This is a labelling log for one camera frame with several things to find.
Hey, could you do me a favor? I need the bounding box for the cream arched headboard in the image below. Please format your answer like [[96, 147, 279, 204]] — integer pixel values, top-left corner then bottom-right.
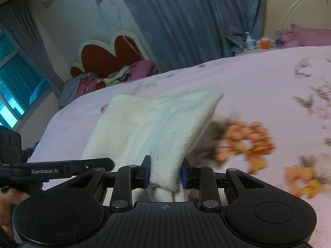
[[263, 0, 331, 39]]

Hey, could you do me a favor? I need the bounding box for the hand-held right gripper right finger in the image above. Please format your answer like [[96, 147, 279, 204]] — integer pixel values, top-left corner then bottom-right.
[[180, 157, 262, 211]]

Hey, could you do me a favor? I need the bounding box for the pink floral bed sheet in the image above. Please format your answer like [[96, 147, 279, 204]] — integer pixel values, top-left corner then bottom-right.
[[26, 45, 331, 248]]

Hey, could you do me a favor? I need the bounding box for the white pump bottle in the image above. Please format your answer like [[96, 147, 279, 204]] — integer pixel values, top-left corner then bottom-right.
[[244, 32, 254, 50]]

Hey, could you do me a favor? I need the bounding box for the grey curtain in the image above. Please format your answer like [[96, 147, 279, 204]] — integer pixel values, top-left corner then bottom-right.
[[0, 0, 64, 97]]

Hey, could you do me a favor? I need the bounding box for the pink pillow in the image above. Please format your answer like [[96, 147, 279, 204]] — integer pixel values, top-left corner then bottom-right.
[[281, 24, 331, 48]]

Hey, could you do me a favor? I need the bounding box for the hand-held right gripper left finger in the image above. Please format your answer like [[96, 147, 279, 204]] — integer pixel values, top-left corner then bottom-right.
[[66, 155, 152, 211]]

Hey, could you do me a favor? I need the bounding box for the window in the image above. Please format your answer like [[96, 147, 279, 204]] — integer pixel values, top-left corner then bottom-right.
[[0, 30, 53, 129]]

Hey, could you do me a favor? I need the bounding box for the white knitted garment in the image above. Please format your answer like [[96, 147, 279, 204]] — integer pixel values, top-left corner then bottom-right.
[[80, 87, 224, 203]]

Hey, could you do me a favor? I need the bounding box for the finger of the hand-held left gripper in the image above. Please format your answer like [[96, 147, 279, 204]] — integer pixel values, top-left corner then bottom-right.
[[68, 157, 116, 176]]

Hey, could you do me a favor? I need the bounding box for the pile of colourful clothes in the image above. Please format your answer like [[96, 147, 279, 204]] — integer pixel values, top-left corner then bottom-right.
[[58, 59, 159, 108]]

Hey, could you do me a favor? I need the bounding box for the white wall cable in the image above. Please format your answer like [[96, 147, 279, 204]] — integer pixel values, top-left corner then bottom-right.
[[92, 0, 122, 31]]

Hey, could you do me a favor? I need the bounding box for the blue curtain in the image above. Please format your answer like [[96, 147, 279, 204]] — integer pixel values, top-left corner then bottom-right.
[[111, 0, 270, 73]]

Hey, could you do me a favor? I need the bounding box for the red and white headboard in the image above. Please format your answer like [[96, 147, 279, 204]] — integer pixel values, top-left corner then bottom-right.
[[69, 30, 156, 83]]

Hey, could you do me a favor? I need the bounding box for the person's left hand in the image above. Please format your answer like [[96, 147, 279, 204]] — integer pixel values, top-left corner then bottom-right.
[[0, 187, 31, 238]]

